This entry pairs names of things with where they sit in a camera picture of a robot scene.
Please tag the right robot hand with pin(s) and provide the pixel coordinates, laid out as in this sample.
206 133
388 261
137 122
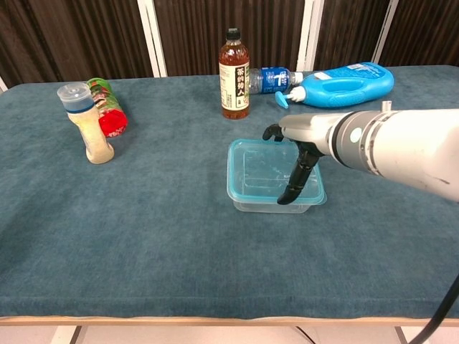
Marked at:
308 130

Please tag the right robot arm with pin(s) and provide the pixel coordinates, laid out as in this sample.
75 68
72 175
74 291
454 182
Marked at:
412 150

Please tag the blue detergent pump bottle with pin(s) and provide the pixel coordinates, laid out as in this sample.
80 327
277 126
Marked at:
351 86

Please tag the blue label water bottle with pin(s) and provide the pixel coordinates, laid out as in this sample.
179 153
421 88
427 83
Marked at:
272 79

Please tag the brown tea bottle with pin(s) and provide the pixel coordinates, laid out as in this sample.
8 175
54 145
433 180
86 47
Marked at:
235 89

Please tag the teal table cloth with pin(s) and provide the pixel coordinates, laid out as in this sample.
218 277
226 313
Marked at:
179 233

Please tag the green chips can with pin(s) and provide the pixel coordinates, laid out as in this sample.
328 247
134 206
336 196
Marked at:
111 114

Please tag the seasoning shaker bottle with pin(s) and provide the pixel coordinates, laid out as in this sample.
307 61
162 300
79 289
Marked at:
93 132

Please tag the white table leg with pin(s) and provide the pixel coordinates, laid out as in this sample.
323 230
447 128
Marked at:
402 337
66 337

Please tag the white partition post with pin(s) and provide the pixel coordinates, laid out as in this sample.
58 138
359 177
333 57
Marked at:
2 86
152 36
309 36
384 32

